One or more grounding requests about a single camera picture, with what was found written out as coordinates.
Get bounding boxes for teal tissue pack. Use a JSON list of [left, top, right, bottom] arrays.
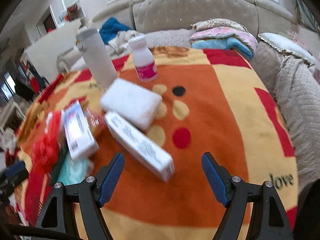
[[57, 153, 89, 186]]

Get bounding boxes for white blue Novartis box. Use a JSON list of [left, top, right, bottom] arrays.
[[64, 100, 99, 160]]

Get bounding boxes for pink pastry snack packet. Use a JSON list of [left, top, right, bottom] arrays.
[[84, 108, 106, 139]]

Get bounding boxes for long white medicine box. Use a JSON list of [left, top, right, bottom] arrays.
[[104, 112, 175, 181]]

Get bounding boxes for red plastic bag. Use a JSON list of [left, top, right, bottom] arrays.
[[31, 109, 66, 174]]

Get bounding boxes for orange red yellow blanket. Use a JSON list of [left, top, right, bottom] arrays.
[[15, 45, 299, 240]]

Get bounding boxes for white foam block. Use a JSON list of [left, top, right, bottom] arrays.
[[100, 78, 162, 131]]

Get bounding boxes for white thermos bottle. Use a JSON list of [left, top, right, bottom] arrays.
[[76, 29, 118, 90]]

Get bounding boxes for white bottle pink label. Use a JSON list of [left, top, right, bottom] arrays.
[[129, 35, 157, 81]]

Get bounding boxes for white frilled pillow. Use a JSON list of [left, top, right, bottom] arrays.
[[258, 33, 316, 66]]

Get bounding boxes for blue garment on sofa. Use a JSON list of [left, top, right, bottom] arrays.
[[99, 17, 131, 44]]

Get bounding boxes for folded pink blue blankets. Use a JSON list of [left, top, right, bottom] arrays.
[[190, 18, 258, 60]]

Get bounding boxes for beige tufted sofa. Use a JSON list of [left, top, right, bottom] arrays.
[[56, 0, 320, 188]]

